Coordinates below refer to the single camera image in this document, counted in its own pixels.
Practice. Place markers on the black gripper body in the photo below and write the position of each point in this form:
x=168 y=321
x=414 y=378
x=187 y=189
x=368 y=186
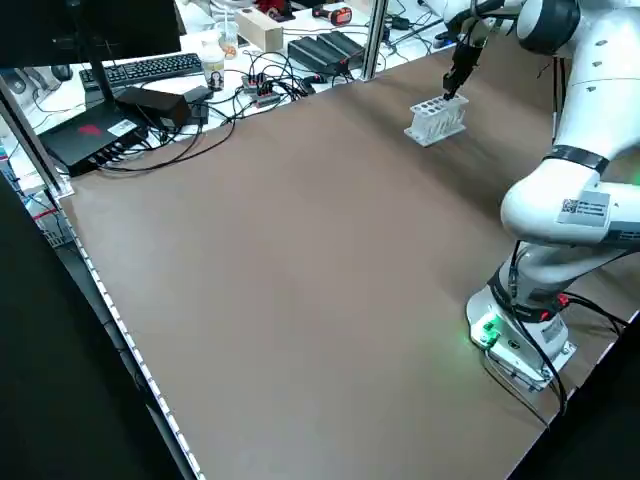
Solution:
x=469 y=60

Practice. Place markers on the white test tube rack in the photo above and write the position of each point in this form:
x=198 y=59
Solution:
x=435 y=125

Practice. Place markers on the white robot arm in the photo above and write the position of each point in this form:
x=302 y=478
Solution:
x=590 y=115

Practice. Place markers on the thin metal rod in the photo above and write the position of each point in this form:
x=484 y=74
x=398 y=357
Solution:
x=425 y=28

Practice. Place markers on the small black charger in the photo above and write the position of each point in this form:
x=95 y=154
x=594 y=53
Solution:
x=400 y=22

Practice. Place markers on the black finned power supply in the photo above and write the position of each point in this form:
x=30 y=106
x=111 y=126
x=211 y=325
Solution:
x=345 y=45
x=315 y=54

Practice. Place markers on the red and black power tool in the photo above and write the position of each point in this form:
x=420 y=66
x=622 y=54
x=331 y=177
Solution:
x=342 y=17

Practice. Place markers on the USB hub with red plugs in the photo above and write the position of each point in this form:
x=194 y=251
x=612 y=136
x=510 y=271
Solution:
x=262 y=96

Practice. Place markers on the red object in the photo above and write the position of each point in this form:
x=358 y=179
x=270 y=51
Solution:
x=272 y=6

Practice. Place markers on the pale wooden box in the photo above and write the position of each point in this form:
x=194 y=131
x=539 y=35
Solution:
x=260 y=32

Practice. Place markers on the clear plastic cup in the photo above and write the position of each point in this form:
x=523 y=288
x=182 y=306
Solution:
x=229 y=42

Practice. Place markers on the paper cup with portrait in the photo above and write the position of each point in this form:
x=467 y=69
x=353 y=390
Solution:
x=214 y=70

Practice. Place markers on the small black adapter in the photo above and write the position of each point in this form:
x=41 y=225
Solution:
x=198 y=112

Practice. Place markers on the black power brick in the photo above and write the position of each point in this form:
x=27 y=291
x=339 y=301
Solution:
x=155 y=105

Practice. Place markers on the black keyboard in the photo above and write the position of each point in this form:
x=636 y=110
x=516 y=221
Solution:
x=150 y=67

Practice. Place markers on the black monitor stand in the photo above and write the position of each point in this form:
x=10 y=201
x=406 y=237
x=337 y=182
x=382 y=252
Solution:
x=100 y=82

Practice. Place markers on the black computer monitor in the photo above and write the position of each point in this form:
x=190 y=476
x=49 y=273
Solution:
x=100 y=30

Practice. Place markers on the black box with red logo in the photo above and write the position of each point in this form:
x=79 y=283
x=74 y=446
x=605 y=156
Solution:
x=85 y=142

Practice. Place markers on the black computer mouse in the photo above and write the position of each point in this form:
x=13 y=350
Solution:
x=61 y=72

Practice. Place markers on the aluminium frame post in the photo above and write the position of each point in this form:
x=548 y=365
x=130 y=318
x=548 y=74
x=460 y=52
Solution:
x=372 y=40
x=30 y=140

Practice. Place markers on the silver table edge rail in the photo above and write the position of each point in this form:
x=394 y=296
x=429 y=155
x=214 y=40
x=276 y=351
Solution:
x=130 y=340

